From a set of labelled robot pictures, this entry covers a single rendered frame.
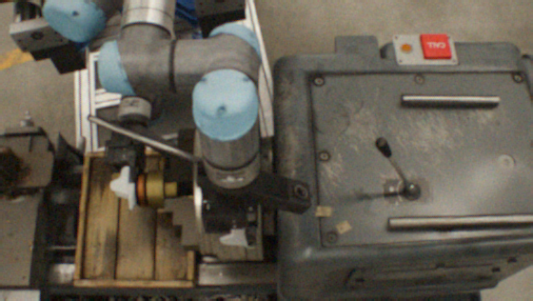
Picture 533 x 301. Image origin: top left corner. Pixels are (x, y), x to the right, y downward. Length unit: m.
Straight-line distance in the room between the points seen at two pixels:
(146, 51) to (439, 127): 0.59
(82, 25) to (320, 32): 1.82
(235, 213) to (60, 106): 2.00
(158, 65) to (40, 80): 2.14
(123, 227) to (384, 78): 0.73
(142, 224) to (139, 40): 0.72
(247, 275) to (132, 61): 0.74
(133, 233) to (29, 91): 1.57
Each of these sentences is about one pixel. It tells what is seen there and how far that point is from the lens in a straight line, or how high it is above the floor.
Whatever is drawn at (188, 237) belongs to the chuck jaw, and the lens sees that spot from 1.12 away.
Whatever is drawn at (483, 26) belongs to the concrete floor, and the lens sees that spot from 2.96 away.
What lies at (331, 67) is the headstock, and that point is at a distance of 1.10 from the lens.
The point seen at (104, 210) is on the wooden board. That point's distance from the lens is 1.42.
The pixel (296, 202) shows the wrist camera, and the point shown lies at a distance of 0.79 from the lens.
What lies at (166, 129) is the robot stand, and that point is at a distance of 2.25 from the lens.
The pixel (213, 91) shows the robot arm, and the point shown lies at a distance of 0.63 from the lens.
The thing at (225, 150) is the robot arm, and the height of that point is 1.57.
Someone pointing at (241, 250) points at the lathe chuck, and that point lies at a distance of 1.08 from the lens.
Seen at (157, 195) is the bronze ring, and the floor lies 1.11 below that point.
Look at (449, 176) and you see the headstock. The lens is 1.04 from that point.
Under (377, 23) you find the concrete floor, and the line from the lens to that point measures 2.81.
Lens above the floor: 2.17
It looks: 65 degrees down
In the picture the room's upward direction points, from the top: 3 degrees counter-clockwise
